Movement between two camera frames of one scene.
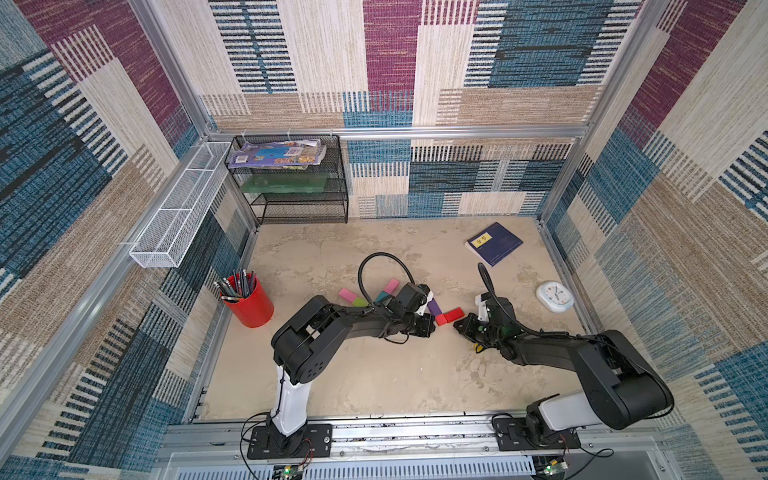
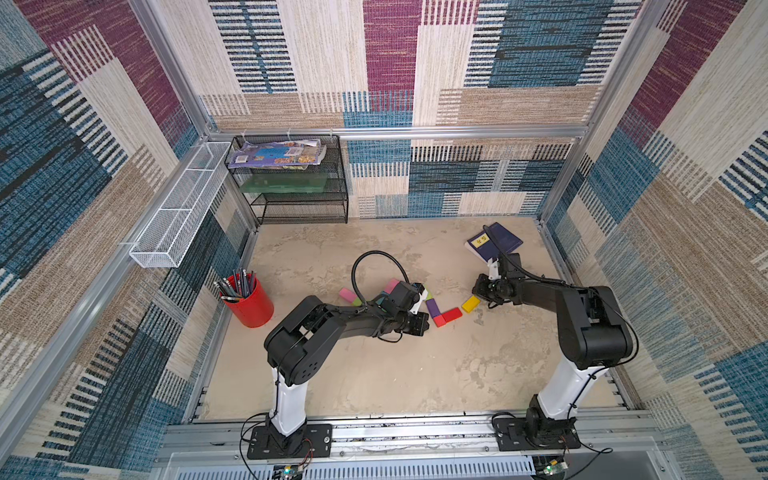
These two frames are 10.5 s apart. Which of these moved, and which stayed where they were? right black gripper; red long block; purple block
Moved: right black gripper
Stayed: red long block; purple block
